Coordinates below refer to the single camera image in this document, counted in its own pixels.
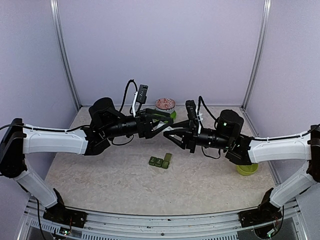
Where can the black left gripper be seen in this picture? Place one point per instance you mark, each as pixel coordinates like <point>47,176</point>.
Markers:
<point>145,128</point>

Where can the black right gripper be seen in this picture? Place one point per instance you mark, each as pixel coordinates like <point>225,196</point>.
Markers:
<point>190,141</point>

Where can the green pill organizer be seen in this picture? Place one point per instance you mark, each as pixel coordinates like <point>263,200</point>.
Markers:
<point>161,162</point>

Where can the small white pill bottle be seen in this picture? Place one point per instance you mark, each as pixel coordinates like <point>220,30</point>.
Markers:
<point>169,128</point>

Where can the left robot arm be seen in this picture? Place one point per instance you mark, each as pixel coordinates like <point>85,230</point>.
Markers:
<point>106,123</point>

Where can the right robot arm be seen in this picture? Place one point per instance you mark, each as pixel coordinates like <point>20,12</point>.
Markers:
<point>244,150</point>

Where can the green plate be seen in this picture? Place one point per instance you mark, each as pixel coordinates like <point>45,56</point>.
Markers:
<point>173,114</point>

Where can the red patterned white bowl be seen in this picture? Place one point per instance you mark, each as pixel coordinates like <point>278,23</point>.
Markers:
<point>165,104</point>

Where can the lime green bowl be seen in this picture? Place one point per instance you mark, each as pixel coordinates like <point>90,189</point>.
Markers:
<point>247,170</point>

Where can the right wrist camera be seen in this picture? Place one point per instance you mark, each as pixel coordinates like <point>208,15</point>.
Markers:
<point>194,117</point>

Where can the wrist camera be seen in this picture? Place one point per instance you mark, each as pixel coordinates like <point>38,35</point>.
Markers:
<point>194,117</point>
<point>140,96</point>

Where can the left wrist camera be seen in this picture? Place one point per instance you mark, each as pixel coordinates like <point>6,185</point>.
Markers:
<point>140,96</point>

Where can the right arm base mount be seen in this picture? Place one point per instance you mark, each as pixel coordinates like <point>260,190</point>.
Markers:
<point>264,213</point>

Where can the front aluminium rail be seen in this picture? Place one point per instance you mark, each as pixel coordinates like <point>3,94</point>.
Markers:
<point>101,225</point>

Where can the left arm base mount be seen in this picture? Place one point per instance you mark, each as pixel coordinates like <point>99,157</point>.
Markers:
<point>66,216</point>

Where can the right aluminium frame post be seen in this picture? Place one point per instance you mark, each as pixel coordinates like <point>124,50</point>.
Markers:
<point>258,53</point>

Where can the aluminium frame post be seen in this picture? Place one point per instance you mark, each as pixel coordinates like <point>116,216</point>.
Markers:
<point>258,53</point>
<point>54,5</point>

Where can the left aluminium frame post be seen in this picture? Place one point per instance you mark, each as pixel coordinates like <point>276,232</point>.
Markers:
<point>54,5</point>

